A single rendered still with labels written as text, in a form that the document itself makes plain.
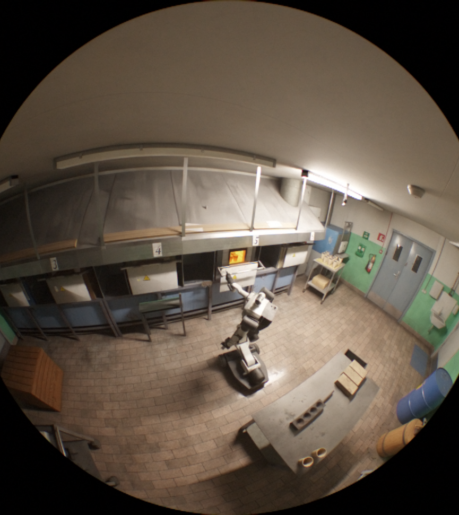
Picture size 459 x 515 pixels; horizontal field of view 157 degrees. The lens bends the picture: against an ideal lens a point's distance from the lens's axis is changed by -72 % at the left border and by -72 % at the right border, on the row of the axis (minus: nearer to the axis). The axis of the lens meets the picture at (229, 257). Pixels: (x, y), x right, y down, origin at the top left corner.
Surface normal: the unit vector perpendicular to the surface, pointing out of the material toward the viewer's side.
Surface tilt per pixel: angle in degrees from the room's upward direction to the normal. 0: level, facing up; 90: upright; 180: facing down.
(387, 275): 90
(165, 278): 90
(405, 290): 90
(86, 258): 80
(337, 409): 0
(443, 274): 90
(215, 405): 0
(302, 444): 0
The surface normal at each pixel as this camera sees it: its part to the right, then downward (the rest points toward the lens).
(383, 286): -0.90, 0.12
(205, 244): 0.44, 0.26
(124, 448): 0.09, -0.90
